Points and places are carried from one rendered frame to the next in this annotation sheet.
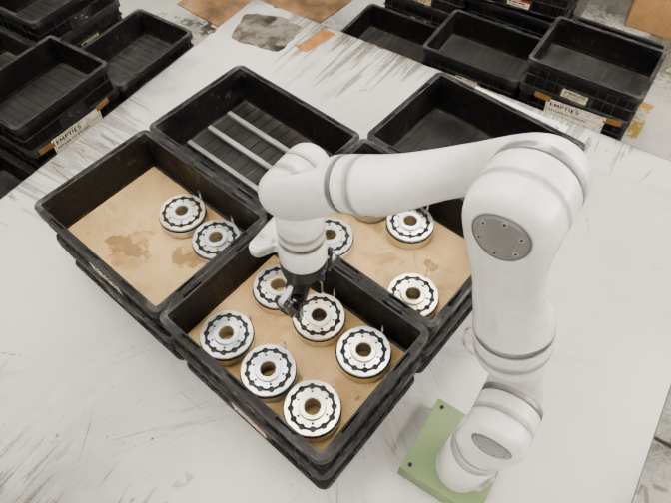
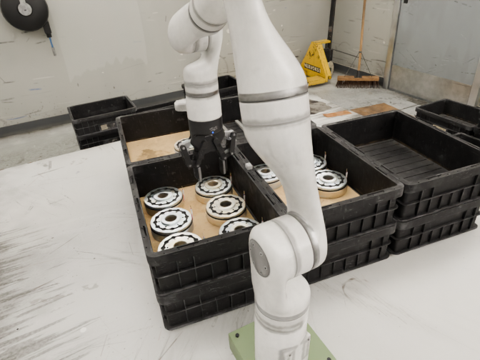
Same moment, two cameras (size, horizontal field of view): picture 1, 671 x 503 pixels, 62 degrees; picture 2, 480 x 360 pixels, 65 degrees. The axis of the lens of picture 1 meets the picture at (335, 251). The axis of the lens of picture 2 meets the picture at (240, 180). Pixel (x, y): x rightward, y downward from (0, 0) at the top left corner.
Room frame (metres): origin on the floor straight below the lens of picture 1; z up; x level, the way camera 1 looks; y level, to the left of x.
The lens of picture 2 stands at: (-0.15, -0.41, 1.42)
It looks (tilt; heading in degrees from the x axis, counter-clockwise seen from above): 31 degrees down; 31
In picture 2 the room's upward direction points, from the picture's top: 4 degrees counter-clockwise
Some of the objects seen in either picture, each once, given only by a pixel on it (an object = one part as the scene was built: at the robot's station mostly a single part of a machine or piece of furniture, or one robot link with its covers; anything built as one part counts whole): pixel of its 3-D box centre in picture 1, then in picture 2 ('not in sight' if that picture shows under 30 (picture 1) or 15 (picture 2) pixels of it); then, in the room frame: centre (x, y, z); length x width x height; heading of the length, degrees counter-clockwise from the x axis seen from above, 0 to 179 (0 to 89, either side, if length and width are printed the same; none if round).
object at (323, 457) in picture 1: (293, 327); (197, 193); (0.46, 0.08, 0.92); 0.40 x 0.30 x 0.02; 49
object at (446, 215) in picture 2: not in sight; (392, 190); (0.91, -0.32, 0.76); 0.40 x 0.30 x 0.12; 49
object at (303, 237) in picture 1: (302, 197); (202, 53); (0.49, 0.04, 1.24); 0.09 x 0.07 x 0.15; 145
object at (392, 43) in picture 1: (390, 57); not in sight; (2.10, -0.25, 0.26); 0.40 x 0.30 x 0.23; 56
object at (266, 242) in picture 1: (292, 237); (199, 98); (0.49, 0.07, 1.14); 0.11 x 0.09 x 0.06; 56
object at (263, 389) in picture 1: (268, 369); (171, 220); (0.40, 0.13, 0.86); 0.10 x 0.10 x 0.01
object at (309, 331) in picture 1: (319, 316); (226, 206); (0.51, 0.03, 0.86); 0.10 x 0.10 x 0.01
